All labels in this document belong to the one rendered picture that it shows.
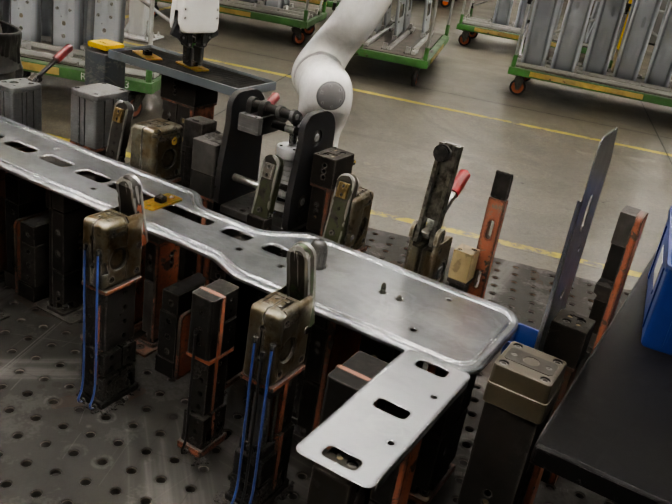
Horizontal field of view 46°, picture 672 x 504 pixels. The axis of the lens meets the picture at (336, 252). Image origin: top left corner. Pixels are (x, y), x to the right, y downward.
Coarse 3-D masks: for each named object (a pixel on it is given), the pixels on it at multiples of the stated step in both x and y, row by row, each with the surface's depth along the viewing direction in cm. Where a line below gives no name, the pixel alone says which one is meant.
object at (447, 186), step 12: (444, 144) 125; (456, 144) 128; (444, 156) 125; (456, 156) 127; (432, 168) 129; (444, 168) 129; (456, 168) 128; (432, 180) 129; (444, 180) 129; (432, 192) 131; (444, 192) 129; (432, 204) 131; (444, 204) 129; (420, 216) 131; (432, 216) 131; (420, 228) 132; (420, 240) 134; (432, 240) 131
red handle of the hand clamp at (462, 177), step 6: (462, 174) 137; (468, 174) 138; (456, 180) 137; (462, 180) 137; (456, 186) 136; (462, 186) 137; (456, 192) 136; (450, 198) 135; (450, 204) 135; (432, 222) 133; (426, 228) 132; (432, 228) 132; (426, 234) 131
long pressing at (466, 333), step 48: (0, 144) 158; (48, 144) 162; (96, 192) 143; (144, 192) 147; (192, 192) 149; (192, 240) 131; (240, 240) 133; (288, 240) 136; (336, 288) 122; (432, 288) 127; (384, 336) 112; (432, 336) 113; (480, 336) 115
